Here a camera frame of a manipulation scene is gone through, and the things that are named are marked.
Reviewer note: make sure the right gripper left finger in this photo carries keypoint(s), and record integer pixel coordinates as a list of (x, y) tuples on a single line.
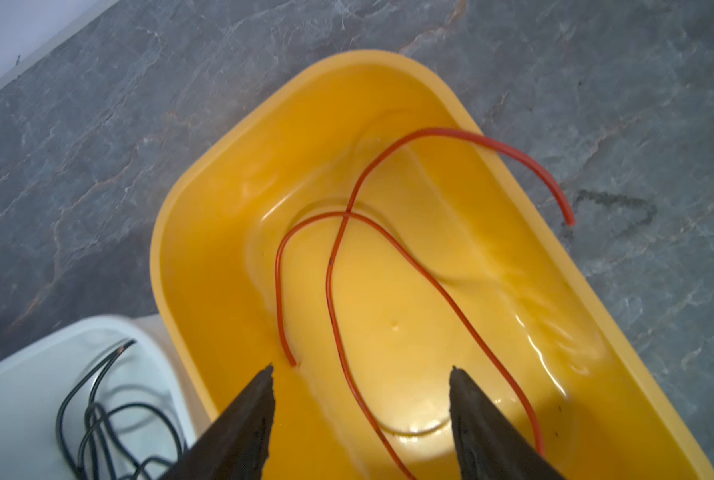
[(236, 444)]

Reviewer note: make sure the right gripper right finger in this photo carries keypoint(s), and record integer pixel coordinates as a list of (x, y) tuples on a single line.
[(487, 445)]

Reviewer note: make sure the white plastic bin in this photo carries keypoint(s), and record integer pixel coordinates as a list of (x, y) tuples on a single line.
[(107, 393)]

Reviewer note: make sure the yellow plastic bin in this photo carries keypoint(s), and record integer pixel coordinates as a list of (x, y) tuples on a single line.
[(346, 233)]

